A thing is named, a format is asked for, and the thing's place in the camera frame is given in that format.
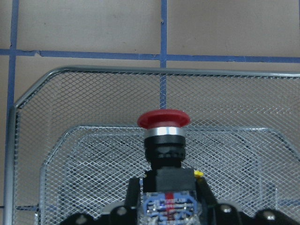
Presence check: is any silver wire mesh shelf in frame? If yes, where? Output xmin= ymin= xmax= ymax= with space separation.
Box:
xmin=3 ymin=66 xmax=300 ymax=225

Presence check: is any red emergency stop button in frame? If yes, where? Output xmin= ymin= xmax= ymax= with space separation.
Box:
xmin=137 ymin=109 xmax=201 ymax=225

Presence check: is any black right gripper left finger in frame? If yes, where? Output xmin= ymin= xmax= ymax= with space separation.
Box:
xmin=124 ymin=178 xmax=141 ymax=210

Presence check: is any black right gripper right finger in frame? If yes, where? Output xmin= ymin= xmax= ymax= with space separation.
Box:
xmin=196 ymin=177 xmax=218 ymax=209

